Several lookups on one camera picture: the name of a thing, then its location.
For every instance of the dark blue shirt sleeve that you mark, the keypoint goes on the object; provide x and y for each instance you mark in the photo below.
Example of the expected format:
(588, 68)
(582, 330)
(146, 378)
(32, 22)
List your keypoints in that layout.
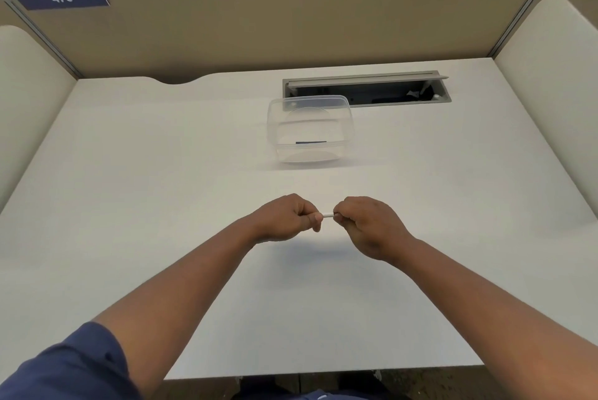
(60, 367)

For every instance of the person's right hand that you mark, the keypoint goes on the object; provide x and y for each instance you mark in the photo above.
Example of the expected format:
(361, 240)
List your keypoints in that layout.
(373, 227)

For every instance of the person's dark blue trousers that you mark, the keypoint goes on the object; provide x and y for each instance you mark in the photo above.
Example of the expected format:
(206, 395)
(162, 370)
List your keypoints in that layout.
(322, 392)

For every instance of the person's left thumb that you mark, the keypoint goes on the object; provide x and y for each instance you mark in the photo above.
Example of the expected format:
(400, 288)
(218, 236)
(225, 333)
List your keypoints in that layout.
(311, 216)

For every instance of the cream side divider panel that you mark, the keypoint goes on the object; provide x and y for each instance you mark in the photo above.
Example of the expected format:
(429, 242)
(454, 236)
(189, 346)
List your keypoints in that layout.
(553, 100)
(28, 110)

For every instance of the beige desk partition panel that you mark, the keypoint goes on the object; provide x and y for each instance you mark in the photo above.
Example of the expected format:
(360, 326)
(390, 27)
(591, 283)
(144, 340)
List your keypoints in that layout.
(285, 16)

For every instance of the person's right thumb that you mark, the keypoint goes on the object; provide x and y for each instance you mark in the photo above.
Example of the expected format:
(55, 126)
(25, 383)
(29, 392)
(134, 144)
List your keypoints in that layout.
(341, 216)

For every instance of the person's left hand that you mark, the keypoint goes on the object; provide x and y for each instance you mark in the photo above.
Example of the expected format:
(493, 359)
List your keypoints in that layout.
(278, 220)

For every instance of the person's left forearm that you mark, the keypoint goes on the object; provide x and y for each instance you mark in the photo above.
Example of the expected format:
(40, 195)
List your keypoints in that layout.
(182, 292)

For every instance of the clear plastic container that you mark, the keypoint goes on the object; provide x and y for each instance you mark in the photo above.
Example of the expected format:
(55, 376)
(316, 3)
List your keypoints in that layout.
(309, 128)

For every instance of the person's right forearm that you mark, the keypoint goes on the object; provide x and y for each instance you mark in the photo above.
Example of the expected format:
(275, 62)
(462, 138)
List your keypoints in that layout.
(490, 320)

